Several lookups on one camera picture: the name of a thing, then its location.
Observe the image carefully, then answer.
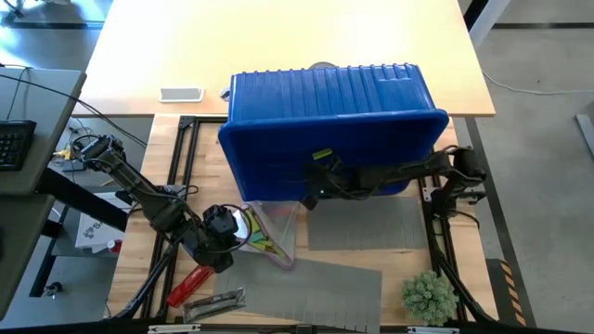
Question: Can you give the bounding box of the black caster wheel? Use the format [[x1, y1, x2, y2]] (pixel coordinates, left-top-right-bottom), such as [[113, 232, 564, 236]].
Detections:
[[40, 280, 65, 299]]

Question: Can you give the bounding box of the black desk cable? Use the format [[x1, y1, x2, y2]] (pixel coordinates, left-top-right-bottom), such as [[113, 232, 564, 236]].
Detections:
[[0, 71, 149, 149]]

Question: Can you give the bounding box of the grey floor cable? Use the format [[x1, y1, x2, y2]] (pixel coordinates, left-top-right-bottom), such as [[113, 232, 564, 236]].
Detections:
[[480, 68, 594, 96]]

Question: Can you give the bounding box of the white-framed smartphone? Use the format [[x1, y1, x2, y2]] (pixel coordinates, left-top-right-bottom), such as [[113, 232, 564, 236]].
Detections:
[[159, 86, 205, 104]]

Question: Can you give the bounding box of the grey slotted divider panel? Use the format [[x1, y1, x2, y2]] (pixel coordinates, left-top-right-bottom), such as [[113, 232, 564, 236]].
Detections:
[[213, 252, 384, 334], [305, 197, 428, 251]]

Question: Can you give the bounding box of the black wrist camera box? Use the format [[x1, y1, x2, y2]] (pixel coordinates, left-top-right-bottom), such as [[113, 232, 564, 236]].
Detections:
[[201, 204, 240, 240]]

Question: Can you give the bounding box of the yellow connector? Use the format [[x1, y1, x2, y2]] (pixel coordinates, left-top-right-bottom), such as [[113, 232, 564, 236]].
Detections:
[[53, 144, 78, 161]]

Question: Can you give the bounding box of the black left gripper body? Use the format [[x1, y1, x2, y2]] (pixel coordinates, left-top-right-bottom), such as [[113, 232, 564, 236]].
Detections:
[[183, 229, 237, 275]]

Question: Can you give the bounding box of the black desk beam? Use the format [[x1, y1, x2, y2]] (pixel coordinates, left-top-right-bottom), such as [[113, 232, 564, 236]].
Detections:
[[34, 173, 130, 233]]

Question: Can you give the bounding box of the grey side desk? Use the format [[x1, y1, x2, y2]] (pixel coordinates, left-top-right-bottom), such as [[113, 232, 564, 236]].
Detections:
[[0, 67, 88, 321]]

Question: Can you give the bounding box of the silver arm base bracket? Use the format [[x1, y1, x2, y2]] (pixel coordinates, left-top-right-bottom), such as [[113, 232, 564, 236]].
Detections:
[[421, 186, 486, 205]]

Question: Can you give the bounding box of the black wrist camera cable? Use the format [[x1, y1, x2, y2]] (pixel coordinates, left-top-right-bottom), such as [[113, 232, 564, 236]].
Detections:
[[175, 184, 254, 255]]

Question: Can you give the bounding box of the red tool handle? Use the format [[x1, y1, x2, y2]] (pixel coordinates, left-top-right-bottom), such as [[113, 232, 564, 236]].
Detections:
[[166, 264, 214, 309]]

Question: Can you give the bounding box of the blue plastic bin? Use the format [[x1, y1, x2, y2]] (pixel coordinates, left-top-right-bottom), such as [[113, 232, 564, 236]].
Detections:
[[217, 62, 451, 203]]

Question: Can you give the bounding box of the grey metal stand leg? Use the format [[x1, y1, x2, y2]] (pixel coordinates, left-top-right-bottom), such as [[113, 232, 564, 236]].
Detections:
[[575, 113, 594, 159]]

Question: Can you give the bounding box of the white metal table leg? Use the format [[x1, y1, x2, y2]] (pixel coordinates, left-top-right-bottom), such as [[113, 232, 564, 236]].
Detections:
[[466, 0, 511, 47]]

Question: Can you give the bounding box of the green artificial plant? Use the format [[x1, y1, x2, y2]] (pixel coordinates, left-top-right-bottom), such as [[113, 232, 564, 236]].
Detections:
[[400, 270, 459, 328]]

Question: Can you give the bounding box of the black keyboard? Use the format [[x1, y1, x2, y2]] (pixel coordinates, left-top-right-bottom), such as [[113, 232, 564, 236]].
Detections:
[[0, 119, 38, 173]]

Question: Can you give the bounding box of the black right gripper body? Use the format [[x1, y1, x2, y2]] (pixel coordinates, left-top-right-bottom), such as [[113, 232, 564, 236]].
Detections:
[[303, 160, 372, 201]]

